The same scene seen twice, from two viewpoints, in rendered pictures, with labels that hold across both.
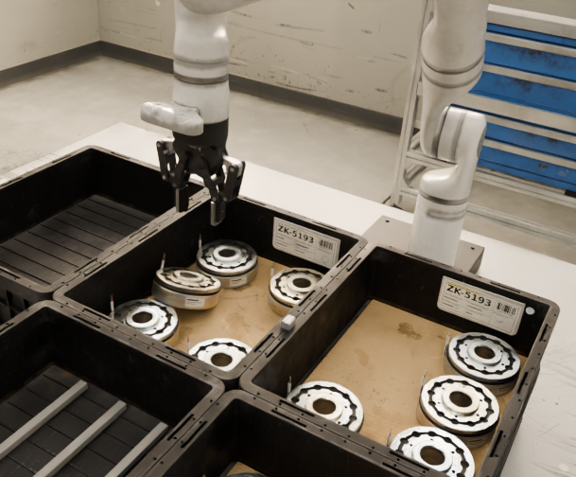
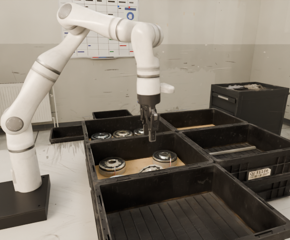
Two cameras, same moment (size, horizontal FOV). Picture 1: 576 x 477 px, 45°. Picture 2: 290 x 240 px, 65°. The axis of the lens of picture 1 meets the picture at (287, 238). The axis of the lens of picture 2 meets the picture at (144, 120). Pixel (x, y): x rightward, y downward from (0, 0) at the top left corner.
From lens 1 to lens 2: 1.54 m
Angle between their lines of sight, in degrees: 115
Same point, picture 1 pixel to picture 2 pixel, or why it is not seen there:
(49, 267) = (200, 234)
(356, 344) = not seen: hidden behind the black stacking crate
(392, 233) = not seen: outside the picture
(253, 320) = (135, 171)
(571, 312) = not seen: hidden behind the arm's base
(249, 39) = not seen: outside the picture
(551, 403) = (73, 159)
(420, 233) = (36, 164)
